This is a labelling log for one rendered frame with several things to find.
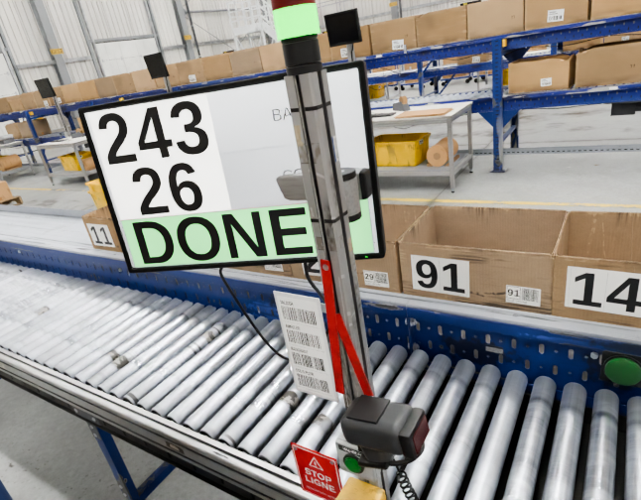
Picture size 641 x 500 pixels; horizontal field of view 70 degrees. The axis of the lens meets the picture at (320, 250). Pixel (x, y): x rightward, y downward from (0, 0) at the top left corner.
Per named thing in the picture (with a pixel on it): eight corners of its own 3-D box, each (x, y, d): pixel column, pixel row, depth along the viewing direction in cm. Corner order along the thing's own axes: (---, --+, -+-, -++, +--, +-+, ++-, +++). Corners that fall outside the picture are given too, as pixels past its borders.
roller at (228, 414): (211, 452, 115) (197, 447, 118) (320, 335, 154) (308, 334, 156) (204, 437, 113) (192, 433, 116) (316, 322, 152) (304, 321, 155)
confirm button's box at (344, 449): (338, 471, 78) (331, 442, 75) (346, 458, 80) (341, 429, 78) (374, 486, 75) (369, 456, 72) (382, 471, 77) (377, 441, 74)
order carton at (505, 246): (402, 295, 134) (396, 242, 127) (436, 252, 156) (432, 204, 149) (552, 316, 113) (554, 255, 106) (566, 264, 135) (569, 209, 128)
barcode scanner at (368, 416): (424, 492, 64) (408, 434, 60) (351, 471, 71) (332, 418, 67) (440, 456, 68) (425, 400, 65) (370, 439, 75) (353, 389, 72)
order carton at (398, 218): (292, 279, 156) (282, 232, 149) (335, 243, 178) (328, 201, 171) (400, 295, 134) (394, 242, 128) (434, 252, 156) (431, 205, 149)
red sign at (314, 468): (302, 490, 91) (290, 442, 86) (304, 486, 91) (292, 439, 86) (374, 523, 82) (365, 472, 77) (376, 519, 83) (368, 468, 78)
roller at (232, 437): (220, 442, 110) (231, 458, 111) (329, 324, 149) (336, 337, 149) (208, 442, 113) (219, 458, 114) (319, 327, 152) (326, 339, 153)
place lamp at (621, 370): (603, 383, 105) (605, 358, 102) (603, 379, 106) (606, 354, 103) (640, 390, 101) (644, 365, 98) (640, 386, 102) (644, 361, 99)
